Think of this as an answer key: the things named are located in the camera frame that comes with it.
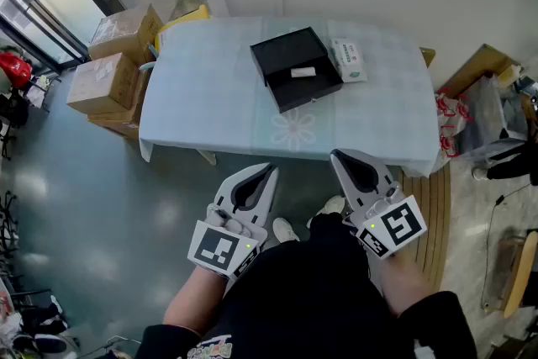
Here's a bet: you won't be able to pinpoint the pale yellow plastic container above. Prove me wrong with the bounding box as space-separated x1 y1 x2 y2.
498 65 525 89

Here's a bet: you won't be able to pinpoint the light wooden chair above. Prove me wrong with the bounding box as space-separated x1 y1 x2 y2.
483 229 538 319

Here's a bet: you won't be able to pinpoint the black floor cable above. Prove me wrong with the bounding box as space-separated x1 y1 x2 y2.
481 182 533 308

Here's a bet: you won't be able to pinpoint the person's black clothing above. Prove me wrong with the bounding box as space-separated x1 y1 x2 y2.
134 212 478 359

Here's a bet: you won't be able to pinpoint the yellow bag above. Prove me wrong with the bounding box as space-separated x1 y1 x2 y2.
154 4 210 54

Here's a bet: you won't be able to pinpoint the person's left forearm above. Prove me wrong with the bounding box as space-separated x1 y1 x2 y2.
162 264 230 337

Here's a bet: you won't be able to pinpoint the pile of clothes and shoes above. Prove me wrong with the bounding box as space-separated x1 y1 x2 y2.
0 293 81 359

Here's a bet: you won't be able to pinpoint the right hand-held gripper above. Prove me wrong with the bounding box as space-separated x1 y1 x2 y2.
330 148 429 261

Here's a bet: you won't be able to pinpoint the brown cardboard box white labels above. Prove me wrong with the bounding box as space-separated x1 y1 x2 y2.
66 52 146 114

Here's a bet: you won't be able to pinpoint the red and white plastic bag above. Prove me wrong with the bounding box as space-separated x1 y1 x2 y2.
435 87 474 124
439 124 462 159

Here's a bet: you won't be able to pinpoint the black box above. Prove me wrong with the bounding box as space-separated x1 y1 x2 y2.
250 26 345 114

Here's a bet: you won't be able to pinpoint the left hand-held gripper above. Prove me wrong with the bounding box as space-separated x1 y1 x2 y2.
187 162 280 281

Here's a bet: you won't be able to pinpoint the pale teal plastic chair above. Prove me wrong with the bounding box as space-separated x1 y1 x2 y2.
138 41 159 71

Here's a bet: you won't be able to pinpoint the person's white shoe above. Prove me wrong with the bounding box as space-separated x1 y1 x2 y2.
306 195 345 229
272 217 300 244

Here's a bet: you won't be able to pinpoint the person's right forearm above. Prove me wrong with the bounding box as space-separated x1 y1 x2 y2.
377 251 434 316

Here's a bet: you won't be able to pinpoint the person's white left shoe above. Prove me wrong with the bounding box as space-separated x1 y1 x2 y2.
272 217 300 244

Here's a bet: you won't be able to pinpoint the person's white right shoe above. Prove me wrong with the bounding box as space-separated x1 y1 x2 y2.
306 195 345 229

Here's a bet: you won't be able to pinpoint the table with pale blue cloth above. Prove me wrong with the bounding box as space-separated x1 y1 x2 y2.
138 15 440 177

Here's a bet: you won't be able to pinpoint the wooden slatted mat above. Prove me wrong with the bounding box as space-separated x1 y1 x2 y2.
397 161 451 291

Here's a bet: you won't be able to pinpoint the white green wet wipes packet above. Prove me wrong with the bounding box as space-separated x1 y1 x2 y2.
330 36 368 84

